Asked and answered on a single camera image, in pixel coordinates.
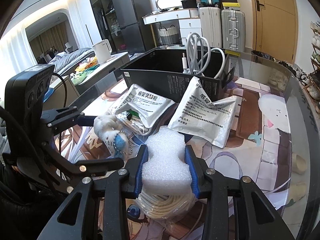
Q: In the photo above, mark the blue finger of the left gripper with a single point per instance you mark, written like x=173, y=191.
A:
x=85, y=120
x=99, y=167

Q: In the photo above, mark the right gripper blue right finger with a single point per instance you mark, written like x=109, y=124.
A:
x=197, y=167

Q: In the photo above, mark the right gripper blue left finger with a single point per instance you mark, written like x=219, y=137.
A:
x=133, y=182

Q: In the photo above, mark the white foam block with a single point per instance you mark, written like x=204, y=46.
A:
x=166, y=173

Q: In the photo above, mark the white blue plush keychain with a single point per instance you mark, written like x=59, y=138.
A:
x=110, y=131

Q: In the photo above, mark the silver medicine pouch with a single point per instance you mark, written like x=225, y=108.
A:
x=140, y=109
x=197, y=115

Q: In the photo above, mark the grey side cabinet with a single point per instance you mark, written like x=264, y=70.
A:
x=57, y=99

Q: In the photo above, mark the bed with grey duvet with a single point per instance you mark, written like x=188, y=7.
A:
x=64, y=63

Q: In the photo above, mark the anime print table mat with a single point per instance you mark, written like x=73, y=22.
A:
x=258, y=146

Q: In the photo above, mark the white electric kettle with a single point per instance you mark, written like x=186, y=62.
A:
x=103, y=51

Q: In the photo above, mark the black cardboard box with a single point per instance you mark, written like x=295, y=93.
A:
x=160, y=71

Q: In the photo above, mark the woven laundry basket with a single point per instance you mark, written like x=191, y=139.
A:
x=169, y=35

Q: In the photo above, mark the black refrigerator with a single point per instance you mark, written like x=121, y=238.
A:
x=137, y=36

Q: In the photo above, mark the black glass wardrobe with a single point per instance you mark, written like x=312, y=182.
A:
x=99, y=7

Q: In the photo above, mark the white drawer desk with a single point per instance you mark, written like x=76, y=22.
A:
x=187, y=21

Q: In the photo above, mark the white suitcase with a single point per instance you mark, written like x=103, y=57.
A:
x=210, y=18

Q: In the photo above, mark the silver suitcase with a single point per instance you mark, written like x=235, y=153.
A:
x=233, y=30

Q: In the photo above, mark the shoe rack with shoes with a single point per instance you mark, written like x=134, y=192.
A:
x=311, y=81

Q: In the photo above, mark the oval mirror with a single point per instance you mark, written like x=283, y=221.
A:
x=167, y=4

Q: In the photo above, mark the wooden door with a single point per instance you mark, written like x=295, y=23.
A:
x=275, y=28

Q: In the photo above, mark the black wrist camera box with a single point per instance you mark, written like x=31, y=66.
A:
x=24, y=94

